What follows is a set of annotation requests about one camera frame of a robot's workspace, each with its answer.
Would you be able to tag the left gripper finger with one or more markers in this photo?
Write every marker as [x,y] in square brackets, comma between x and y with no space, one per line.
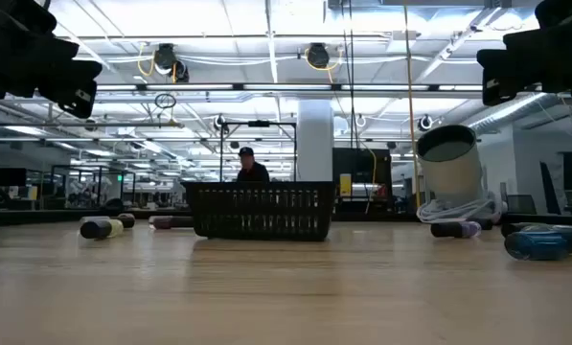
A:
[31,62]
[75,88]

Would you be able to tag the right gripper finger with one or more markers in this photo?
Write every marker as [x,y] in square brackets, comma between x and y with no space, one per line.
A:
[549,60]
[498,76]

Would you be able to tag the pale nail polish bottle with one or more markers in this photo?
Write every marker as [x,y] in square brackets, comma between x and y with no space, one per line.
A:
[126,221]

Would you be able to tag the yellow nail polish bottle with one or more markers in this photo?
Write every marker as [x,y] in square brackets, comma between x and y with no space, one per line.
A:
[96,229]

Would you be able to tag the lavender nail polish bottle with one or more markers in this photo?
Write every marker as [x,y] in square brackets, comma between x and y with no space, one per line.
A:
[450,230]

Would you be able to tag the purple nail polish bottle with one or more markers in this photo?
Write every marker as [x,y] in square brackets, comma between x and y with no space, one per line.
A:
[168,222]

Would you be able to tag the blue glitter nail polish bottle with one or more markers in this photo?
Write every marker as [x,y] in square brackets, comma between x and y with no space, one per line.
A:
[534,245]

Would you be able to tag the black slotted plastic basket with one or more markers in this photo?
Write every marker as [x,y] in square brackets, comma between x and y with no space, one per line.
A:
[261,211]

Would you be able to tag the small black ceiling reel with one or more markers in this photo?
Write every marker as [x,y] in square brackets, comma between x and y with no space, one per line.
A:
[426,122]
[220,123]

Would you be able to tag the white cylindrical canister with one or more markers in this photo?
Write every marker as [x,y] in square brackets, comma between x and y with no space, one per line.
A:
[450,177]

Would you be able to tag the dark slanted panel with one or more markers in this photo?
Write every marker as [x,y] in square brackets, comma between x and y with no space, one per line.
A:
[550,191]

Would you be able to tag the black cabinet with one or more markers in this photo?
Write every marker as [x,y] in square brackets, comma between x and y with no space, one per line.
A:
[362,163]

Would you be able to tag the yellow rectangular sign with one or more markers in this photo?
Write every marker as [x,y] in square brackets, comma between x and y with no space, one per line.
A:
[345,184]

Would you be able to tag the white building column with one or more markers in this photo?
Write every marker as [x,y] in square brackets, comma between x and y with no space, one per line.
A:
[314,139]

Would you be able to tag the person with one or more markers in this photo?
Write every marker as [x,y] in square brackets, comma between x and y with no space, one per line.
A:
[253,172]

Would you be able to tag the black aluminium table frame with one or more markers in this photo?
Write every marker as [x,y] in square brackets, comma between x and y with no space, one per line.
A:
[36,216]

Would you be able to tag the black metal frame stand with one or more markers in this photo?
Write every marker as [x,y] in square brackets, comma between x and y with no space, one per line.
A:
[259,123]

